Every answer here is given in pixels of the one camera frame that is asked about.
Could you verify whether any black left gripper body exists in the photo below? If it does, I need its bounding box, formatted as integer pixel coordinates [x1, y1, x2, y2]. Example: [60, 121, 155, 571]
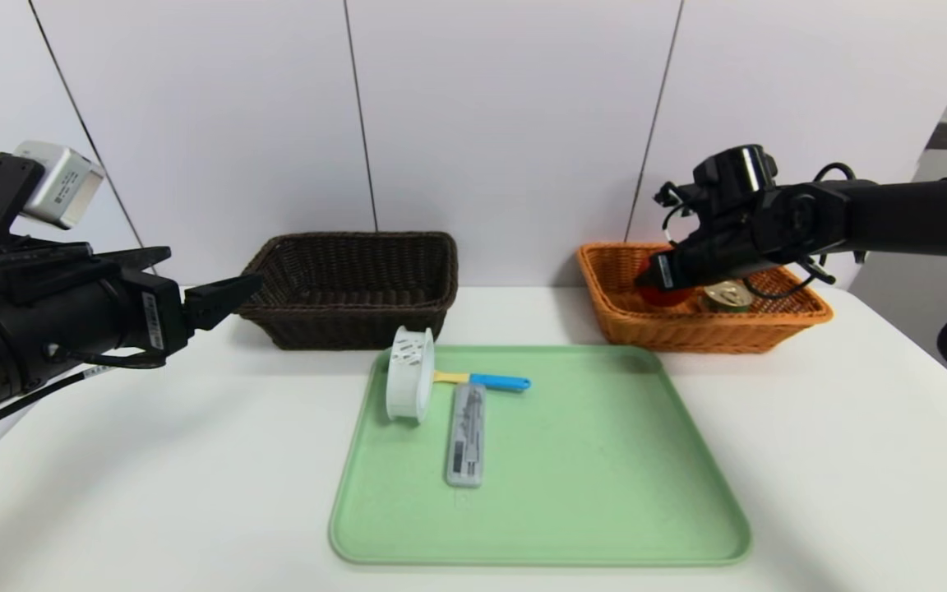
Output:
[0, 266, 191, 395]

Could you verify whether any grey translucent pen case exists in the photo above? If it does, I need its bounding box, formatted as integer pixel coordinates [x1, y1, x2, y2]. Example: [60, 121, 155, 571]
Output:
[446, 383, 487, 488]

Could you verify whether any dark brown wicker basket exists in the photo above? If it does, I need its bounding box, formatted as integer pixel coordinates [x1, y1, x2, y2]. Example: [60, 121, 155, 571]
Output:
[237, 232, 459, 352]

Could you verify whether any orange wicker basket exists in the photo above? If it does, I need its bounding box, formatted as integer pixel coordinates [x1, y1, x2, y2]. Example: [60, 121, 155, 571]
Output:
[577, 242, 834, 355]

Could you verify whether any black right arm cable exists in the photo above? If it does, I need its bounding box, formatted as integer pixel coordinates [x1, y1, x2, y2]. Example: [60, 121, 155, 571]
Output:
[741, 162, 857, 301]

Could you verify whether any tin can with gold lid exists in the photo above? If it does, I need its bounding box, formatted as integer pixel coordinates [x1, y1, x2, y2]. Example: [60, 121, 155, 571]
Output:
[701, 280, 754, 314]

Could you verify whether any red apple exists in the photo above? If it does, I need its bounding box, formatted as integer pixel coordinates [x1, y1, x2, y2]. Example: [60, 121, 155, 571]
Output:
[642, 280, 692, 308]

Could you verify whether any light green plastic tray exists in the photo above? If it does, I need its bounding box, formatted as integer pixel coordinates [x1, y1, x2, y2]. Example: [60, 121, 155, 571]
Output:
[329, 345, 751, 567]

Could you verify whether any white perforated plastic cup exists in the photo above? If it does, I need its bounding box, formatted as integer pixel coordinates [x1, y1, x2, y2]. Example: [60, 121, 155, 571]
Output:
[386, 326, 436, 424]

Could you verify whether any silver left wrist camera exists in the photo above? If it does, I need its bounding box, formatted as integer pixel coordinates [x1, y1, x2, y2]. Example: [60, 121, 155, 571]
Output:
[13, 140, 106, 231]

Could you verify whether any blue and yellow handled tool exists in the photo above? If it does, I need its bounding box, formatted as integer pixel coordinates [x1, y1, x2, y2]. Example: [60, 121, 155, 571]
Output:
[432, 370, 531, 393]

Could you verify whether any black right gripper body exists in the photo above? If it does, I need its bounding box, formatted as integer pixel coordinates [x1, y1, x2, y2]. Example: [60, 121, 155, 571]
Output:
[648, 234, 761, 293]

